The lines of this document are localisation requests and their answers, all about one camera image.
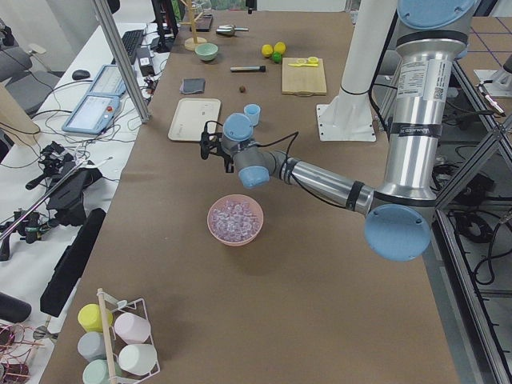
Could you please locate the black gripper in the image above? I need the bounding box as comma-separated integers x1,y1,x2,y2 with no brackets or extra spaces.
200,134,234,174

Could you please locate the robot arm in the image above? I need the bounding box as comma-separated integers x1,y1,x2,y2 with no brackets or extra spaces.
200,1,478,261

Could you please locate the light blue plastic cup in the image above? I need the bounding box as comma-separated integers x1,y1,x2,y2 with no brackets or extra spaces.
243,103,261,126

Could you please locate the clear ice cubes pile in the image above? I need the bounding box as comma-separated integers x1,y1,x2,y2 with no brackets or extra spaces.
208,198,262,243

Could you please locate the steel ice scoop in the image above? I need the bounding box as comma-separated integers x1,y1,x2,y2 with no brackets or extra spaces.
215,25,250,37

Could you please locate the pink cup in rack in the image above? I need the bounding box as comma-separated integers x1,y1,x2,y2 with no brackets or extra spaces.
114,313,151,344

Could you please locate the yellow cup in rack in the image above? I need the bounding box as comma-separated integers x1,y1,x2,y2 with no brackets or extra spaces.
78,303,102,333

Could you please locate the white cup in rack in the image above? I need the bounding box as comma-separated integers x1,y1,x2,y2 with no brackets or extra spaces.
118,344,158,376

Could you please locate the grey cup in rack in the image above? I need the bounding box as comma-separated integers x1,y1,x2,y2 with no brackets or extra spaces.
77,331,106,362

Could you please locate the green cup in rack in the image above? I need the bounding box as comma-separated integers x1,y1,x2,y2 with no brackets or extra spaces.
82,359,110,384

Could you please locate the cream rabbit tray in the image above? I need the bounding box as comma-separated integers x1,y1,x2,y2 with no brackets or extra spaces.
168,98,222,142

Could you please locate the pink bowl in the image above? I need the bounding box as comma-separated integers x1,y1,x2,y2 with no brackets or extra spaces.
207,194,263,246

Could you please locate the grey folded cloth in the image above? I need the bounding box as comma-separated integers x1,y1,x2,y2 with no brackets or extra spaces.
179,78,206,94

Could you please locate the steel muddler black tip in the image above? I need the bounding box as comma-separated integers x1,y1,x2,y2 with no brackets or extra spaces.
230,66,266,73

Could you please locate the light green bowl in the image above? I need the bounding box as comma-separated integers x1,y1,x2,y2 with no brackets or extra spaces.
194,42,218,62

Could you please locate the wooden cutting board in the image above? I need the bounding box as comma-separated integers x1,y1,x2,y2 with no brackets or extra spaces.
282,57,327,96

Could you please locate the wooden stand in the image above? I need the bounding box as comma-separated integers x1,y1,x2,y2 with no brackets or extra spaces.
181,0,207,51

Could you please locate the green lime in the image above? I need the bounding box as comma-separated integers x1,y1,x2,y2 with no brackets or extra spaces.
271,52,282,64

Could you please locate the yellow lemon upper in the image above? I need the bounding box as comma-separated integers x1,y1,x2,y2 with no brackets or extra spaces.
261,44,274,58

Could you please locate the yellow lemon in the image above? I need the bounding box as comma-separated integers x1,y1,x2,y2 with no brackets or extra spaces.
261,44,274,58
273,42,286,55

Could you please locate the yellow lemon lower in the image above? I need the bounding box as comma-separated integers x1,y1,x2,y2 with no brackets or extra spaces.
273,42,286,55

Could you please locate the robot teach pendant near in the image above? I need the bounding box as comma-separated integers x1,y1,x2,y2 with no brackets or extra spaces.
62,94,120,135

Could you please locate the robot teach pendant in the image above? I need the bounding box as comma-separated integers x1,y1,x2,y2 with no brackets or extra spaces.
62,94,120,135
89,64,126,97

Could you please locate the robot teach pendant far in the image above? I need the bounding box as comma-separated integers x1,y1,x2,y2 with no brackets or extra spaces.
89,64,126,97

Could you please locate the black framed object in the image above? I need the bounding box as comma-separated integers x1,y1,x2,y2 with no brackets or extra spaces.
181,14,214,32

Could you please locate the black keyboard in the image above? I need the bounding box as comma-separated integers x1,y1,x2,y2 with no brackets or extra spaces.
122,30,144,64

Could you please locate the black computer mouse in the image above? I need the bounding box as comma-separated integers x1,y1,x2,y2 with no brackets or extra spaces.
71,70,90,81

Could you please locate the black bar on desk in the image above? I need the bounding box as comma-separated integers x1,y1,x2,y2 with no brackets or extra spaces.
40,208,106,318

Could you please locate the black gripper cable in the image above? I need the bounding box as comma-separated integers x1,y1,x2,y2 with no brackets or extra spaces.
203,119,301,149

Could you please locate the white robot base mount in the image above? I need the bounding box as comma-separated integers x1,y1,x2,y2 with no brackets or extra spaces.
316,103,376,142

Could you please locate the aluminium frame post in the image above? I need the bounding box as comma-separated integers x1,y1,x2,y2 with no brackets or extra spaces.
91,0,150,123

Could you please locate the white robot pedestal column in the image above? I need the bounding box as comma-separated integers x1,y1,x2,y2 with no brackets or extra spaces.
340,0,398,96

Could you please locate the white wire cup rack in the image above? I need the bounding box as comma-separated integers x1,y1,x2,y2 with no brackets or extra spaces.
97,288,161,383

